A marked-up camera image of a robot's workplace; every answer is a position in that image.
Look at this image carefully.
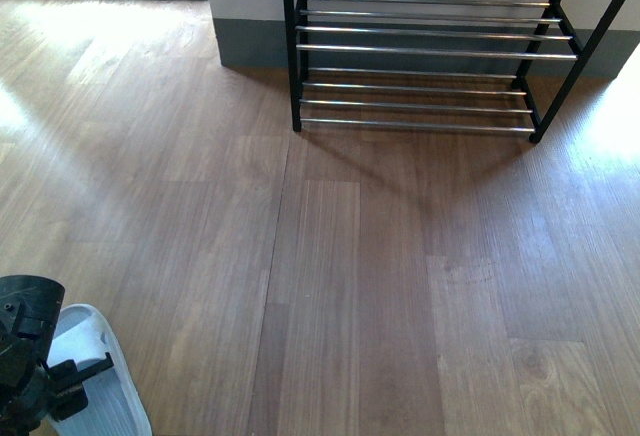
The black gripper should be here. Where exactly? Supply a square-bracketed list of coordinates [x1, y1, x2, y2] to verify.
[1, 275, 114, 435]

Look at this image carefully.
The black metal shoe rack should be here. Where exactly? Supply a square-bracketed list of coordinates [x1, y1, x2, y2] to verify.
[283, 0, 626, 144]

